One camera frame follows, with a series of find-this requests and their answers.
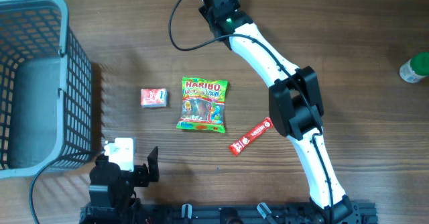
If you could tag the small red white box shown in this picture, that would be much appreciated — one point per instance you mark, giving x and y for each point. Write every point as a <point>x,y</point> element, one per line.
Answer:
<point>154,98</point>

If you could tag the black aluminium mounting rail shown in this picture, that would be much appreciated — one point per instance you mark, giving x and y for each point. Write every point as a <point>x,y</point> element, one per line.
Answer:
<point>288,213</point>

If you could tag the green lid small jar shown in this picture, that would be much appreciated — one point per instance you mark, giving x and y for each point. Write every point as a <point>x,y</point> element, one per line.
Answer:
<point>415,69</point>

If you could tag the red Nescafe coffee stick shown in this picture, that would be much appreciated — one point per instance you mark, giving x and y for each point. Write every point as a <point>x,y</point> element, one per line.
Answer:
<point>237,147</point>

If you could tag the Haribo gummy candy bag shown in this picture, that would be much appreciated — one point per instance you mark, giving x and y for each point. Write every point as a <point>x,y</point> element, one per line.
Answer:
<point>203,104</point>

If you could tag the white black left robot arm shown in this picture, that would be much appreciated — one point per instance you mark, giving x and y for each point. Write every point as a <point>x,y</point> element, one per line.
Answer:
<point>112,191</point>

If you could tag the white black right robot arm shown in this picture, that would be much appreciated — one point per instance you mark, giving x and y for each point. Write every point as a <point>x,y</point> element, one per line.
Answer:
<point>295,104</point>

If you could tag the grey plastic shopping basket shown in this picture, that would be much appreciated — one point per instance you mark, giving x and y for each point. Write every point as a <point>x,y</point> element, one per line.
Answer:
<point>46,90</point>

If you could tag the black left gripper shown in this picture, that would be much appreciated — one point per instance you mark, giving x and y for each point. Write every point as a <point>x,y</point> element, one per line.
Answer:
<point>141,170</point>

